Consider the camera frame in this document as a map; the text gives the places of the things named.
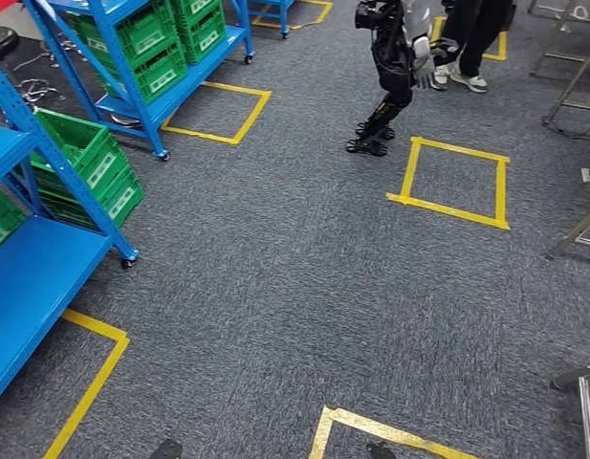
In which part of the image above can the black humanoid robot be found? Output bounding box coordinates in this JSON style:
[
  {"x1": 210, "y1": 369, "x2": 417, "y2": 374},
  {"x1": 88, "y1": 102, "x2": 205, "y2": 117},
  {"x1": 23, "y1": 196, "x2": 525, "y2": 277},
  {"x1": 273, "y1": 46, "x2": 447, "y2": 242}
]
[{"x1": 345, "y1": 0, "x2": 461, "y2": 159}]

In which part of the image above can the chrome round base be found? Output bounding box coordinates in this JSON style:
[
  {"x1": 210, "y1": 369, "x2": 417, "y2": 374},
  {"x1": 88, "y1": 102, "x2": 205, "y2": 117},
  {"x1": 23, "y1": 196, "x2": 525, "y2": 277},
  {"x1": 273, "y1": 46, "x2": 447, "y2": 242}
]
[{"x1": 110, "y1": 112, "x2": 144, "y2": 129}]

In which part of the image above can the steel side table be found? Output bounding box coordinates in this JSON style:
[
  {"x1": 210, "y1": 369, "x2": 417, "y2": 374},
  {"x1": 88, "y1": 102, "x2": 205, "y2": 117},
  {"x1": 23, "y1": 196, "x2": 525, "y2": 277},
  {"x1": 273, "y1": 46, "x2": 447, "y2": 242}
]
[{"x1": 528, "y1": 0, "x2": 590, "y2": 129}]

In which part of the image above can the black robot left foot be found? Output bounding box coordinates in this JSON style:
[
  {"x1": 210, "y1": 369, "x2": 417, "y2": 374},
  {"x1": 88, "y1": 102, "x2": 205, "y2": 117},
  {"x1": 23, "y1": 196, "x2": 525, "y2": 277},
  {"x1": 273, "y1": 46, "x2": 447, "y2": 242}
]
[{"x1": 147, "y1": 438, "x2": 184, "y2": 459}]

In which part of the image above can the black robot right foot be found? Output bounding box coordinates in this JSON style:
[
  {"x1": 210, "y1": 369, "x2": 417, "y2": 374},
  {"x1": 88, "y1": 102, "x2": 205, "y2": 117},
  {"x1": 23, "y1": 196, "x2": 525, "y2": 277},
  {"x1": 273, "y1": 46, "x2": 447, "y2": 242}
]
[{"x1": 365, "y1": 440, "x2": 397, "y2": 459}]

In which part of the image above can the blue metal shelf rack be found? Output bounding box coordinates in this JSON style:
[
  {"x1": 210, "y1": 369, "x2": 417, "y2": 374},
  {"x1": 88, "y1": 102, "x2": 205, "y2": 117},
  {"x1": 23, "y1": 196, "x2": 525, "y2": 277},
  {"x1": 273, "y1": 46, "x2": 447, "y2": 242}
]
[
  {"x1": 23, "y1": 0, "x2": 255, "y2": 163},
  {"x1": 237, "y1": 0, "x2": 297, "y2": 40},
  {"x1": 0, "y1": 54, "x2": 140, "y2": 411}
]

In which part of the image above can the green plastic crate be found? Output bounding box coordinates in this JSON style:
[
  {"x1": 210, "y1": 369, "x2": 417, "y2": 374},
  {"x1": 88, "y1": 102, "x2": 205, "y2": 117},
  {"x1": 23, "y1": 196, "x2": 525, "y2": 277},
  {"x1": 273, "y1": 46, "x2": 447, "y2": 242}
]
[
  {"x1": 38, "y1": 163, "x2": 146, "y2": 231},
  {"x1": 171, "y1": 0, "x2": 215, "y2": 21},
  {"x1": 98, "y1": 40, "x2": 188, "y2": 107},
  {"x1": 28, "y1": 106, "x2": 129, "y2": 199},
  {"x1": 178, "y1": 5, "x2": 227, "y2": 67},
  {"x1": 66, "y1": 0, "x2": 177, "y2": 72},
  {"x1": 0, "y1": 186, "x2": 29, "y2": 258}
]

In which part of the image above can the black robot foot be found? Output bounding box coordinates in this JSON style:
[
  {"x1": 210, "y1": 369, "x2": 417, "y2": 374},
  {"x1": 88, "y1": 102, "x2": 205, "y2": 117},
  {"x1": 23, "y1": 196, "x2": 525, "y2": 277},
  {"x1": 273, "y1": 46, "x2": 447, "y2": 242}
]
[
  {"x1": 147, "y1": 438, "x2": 184, "y2": 459},
  {"x1": 365, "y1": 440, "x2": 397, "y2": 459}
]

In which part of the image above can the yellow floor tape square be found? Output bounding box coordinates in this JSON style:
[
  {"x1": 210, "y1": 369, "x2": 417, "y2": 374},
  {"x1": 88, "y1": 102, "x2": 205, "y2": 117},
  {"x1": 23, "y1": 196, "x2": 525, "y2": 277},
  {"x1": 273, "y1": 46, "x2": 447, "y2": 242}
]
[
  {"x1": 307, "y1": 405, "x2": 483, "y2": 459},
  {"x1": 429, "y1": 14, "x2": 509, "y2": 63},
  {"x1": 385, "y1": 135, "x2": 512, "y2": 231}
]

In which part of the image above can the person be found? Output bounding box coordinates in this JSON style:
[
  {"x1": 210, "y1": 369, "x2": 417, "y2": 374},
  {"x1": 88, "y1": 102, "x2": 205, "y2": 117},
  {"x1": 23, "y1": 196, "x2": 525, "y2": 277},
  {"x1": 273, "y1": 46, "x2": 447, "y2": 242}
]
[{"x1": 430, "y1": 0, "x2": 517, "y2": 95}]

